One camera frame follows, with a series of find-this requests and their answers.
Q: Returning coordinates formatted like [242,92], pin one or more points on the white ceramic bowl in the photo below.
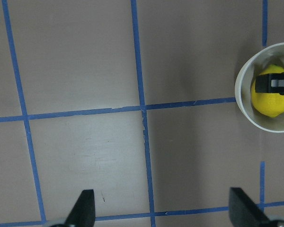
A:
[273,54]

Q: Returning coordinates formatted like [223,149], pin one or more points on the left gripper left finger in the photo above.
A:
[83,213]

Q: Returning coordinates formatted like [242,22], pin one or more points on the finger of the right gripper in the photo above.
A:
[272,83]

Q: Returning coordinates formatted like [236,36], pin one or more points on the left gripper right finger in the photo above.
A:
[243,212]

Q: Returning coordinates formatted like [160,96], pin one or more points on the yellow lemon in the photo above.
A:
[271,105]

